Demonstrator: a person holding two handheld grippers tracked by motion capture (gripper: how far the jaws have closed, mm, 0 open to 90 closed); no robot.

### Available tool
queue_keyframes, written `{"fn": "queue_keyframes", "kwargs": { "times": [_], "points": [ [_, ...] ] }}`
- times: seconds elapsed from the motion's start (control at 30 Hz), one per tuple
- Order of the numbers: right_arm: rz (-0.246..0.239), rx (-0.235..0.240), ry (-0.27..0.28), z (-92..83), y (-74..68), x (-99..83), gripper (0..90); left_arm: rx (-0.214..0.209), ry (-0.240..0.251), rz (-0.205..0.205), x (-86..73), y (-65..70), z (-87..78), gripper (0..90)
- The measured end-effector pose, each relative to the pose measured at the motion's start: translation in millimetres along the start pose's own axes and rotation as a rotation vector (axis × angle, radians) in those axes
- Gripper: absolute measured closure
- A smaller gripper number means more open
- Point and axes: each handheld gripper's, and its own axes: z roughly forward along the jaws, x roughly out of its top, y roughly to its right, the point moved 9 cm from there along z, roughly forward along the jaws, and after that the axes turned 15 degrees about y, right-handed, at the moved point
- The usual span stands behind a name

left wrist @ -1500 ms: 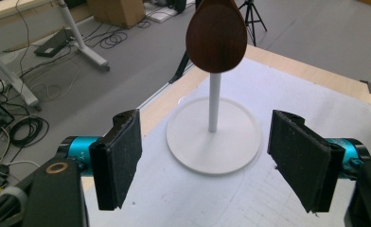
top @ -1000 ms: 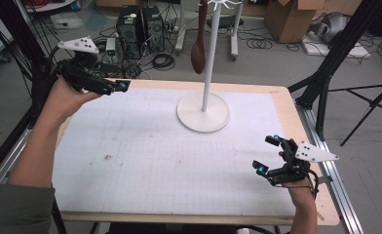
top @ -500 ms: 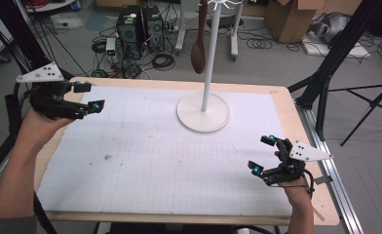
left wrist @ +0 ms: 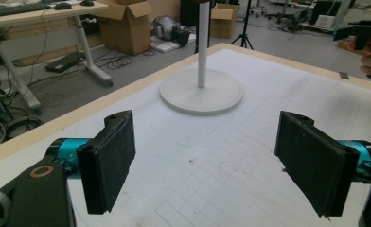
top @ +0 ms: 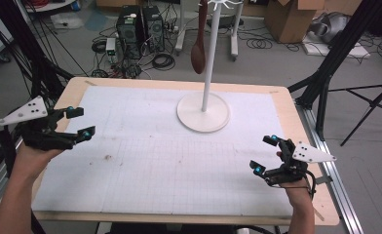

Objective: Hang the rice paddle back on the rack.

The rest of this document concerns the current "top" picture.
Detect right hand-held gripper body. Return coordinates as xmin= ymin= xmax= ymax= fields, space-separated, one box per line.
xmin=264 ymin=138 xmax=338 ymax=187

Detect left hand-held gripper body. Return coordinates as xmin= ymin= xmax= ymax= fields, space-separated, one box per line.
xmin=0 ymin=95 xmax=77 ymax=152

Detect white hook stand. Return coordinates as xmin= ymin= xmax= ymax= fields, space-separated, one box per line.
xmin=175 ymin=0 xmax=245 ymax=134

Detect brown wooden spoon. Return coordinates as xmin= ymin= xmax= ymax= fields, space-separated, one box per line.
xmin=190 ymin=0 xmax=210 ymax=75

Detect person's right hand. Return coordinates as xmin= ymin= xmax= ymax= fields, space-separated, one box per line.
xmin=276 ymin=150 xmax=315 ymax=209

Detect person's left hand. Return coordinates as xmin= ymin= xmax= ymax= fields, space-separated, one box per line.
xmin=11 ymin=139 xmax=64 ymax=184

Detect light wooden table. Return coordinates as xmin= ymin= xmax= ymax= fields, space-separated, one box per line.
xmin=0 ymin=76 xmax=341 ymax=227

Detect small silver box device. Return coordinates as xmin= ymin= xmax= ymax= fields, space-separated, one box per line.
xmin=104 ymin=37 xmax=118 ymax=57

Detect black tripod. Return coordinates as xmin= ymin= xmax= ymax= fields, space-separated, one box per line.
xmin=327 ymin=77 xmax=382 ymax=147

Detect white grid mat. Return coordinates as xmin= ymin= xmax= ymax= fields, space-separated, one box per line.
xmin=30 ymin=84 xmax=294 ymax=217

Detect black computer tower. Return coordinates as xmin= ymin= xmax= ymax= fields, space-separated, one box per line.
xmin=115 ymin=5 xmax=145 ymax=60
xmin=141 ymin=5 xmax=166 ymax=54

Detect person's dark clothing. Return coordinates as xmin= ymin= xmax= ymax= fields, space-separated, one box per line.
xmin=107 ymin=221 xmax=246 ymax=234

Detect white metal stand legs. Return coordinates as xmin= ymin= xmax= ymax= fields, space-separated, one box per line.
xmin=174 ymin=0 xmax=245 ymax=62

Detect white flat board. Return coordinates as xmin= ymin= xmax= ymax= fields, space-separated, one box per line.
xmin=301 ymin=38 xmax=372 ymax=60

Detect white round table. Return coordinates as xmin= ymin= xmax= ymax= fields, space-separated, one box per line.
xmin=22 ymin=0 xmax=77 ymax=14

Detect brown cardboard box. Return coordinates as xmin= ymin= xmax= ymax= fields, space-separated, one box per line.
xmin=263 ymin=0 xmax=330 ymax=45

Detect grey plastic device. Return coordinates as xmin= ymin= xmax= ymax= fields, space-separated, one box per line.
xmin=308 ymin=12 xmax=350 ymax=44

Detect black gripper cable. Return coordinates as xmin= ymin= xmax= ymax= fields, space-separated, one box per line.
xmin=297 ymin=169 xmax=318 ymax=201

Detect grey metal bracket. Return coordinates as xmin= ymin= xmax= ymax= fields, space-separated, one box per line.
xmin=315 ymin=175 xmax=334 ymax=186

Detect black strap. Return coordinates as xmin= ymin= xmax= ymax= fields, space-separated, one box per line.
xmin=0 ymin=129 xmax=18 ymax=179

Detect aluminium rail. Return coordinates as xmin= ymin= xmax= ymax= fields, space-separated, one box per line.
xmin=295 ymin=102 xmax=364 ymax=234

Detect black frame post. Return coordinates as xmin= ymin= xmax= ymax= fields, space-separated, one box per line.
xmin=287 ymin=0 xmax=382 ymax=141
xmin=0 ymin=0 xmax=76 ymax=183

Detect black coiled cable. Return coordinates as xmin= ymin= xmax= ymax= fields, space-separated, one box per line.
xmin=91 ymin=38 xmax=108 ymax=55
xmin=245 ymin=37 xmax=274 ymax=51
xmin=151 ymin=52 xmax=176 ymax=72

